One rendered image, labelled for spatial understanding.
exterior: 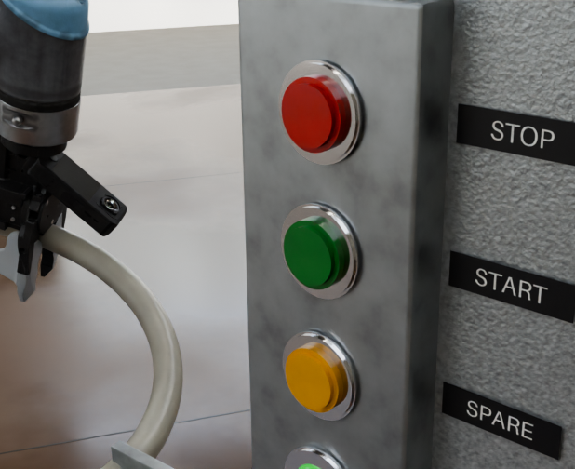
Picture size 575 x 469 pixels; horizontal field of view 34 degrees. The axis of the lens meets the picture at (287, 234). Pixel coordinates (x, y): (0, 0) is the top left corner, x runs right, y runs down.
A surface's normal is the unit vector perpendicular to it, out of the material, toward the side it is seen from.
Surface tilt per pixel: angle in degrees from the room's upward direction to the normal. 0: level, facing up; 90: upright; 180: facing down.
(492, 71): 90
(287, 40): 90
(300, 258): 90
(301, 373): 90
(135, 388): 0
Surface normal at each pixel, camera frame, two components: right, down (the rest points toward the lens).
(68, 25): 0.69, 0.48
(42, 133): 0.35, 0.58
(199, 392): -0.01, -0.93
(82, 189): 0.66, -0.58
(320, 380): -0.66, 0.28
